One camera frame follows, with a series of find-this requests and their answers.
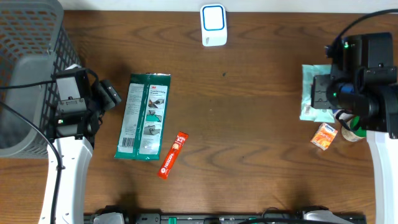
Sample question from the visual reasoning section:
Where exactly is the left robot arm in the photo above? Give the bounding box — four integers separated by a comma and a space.
39, 64, 121, 223

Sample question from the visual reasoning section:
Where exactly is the green lid white jar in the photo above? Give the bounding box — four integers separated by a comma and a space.
341, 116, 366, 142

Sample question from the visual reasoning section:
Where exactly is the white barcode scanner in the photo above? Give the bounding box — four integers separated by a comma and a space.
200, 4, 228, 47

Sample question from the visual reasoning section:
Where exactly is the light green snack packet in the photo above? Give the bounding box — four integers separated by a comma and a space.
300, 65, 335, 123

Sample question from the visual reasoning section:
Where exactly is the grey plastic mesh basket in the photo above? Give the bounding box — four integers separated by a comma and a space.
1, 0, 80, 159

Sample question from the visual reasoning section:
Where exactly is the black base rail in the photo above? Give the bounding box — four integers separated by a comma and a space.
83, 206, 367, 224

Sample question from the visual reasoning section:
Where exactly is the green white gloves packet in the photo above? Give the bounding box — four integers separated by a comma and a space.
114, 73, 171, 161

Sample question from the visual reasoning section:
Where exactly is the small orange box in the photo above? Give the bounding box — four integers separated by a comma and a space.
310, 123, 338, 151

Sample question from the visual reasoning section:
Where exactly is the red white snack packet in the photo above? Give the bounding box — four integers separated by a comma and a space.
157, 132, 189, 179

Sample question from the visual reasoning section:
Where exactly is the white blue label jar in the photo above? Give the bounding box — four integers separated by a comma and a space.
332, 110, 354, 121

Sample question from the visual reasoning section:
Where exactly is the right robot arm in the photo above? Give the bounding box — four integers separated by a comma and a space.
311, 32, 397, 223

